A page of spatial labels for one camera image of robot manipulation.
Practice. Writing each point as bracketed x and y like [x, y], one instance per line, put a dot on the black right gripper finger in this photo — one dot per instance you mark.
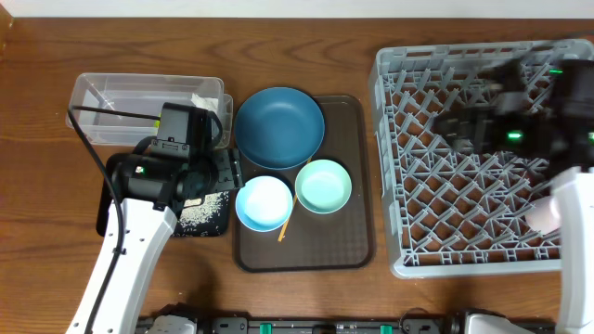
[460, 144]
[455, 124]

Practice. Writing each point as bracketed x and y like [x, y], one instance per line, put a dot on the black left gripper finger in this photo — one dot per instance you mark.
[229, 182]
[228, 162]

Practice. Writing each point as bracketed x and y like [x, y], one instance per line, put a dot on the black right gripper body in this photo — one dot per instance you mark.
[516, 135]

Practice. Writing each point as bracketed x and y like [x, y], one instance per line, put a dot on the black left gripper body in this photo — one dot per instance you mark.
[204, 171]

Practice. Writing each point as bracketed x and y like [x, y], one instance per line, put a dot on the light blue bowl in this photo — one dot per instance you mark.
[264, 204]

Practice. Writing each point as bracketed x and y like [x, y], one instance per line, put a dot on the white rice pile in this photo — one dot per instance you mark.
[204, 218]

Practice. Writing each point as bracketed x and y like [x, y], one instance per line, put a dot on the white tissue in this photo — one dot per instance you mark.
[209, 103]

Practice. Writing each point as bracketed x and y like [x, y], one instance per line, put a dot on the white pink cup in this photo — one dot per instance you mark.
[544, 217]

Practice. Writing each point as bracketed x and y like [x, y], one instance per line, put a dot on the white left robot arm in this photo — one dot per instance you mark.
[135, 236]

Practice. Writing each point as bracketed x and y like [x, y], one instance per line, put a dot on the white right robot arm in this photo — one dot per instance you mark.
[571, 175]

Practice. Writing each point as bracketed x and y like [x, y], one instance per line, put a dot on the grey dishwasher rack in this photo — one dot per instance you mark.
[451, 212]

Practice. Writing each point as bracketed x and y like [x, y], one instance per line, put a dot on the black plastic tray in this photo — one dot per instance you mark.
[103, 211]

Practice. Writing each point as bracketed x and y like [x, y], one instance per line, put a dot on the dark blue plate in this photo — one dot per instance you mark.
[279, 128]

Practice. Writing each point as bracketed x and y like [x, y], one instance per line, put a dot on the orange chopstick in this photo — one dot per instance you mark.
[294, 200]

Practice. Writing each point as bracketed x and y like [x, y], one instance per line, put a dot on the clear plastic bin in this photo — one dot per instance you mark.
[140, 94]

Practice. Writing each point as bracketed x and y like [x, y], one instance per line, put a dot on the mint green bowl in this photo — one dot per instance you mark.
[323, 186]

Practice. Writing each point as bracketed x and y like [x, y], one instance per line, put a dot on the brown serving tray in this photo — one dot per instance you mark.
[340, 240]

